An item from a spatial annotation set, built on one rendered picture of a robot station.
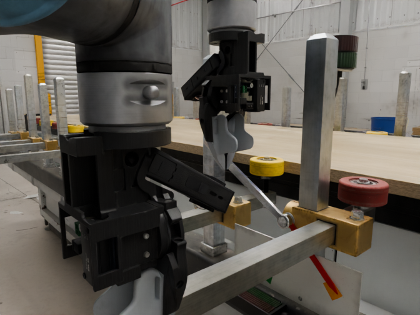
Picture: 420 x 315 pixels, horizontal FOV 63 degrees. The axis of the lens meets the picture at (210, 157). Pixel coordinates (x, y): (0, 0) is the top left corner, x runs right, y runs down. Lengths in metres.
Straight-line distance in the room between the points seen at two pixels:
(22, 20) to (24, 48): 8.18
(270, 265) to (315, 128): 0.23
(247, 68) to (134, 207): 0.29
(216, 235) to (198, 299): 0.42
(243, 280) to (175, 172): 0.17
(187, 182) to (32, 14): 0.19
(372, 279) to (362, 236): 0.28
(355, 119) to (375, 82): 0.88
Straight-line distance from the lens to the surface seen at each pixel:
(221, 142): 0.54
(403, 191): 0.72
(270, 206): 0.59
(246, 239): 0.69
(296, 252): 0.48
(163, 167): 0.29
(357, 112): 8.26
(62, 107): 1.61
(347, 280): 0.58
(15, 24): 0.19
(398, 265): 0.80
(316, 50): 0.56
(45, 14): 0.19
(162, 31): 0.27
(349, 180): 0.66
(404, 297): 0.82
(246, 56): 0.50
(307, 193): 0.58
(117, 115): 0.26
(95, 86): 0.26
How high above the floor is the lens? 1.05
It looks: 10 degrees down
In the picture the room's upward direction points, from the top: straight up
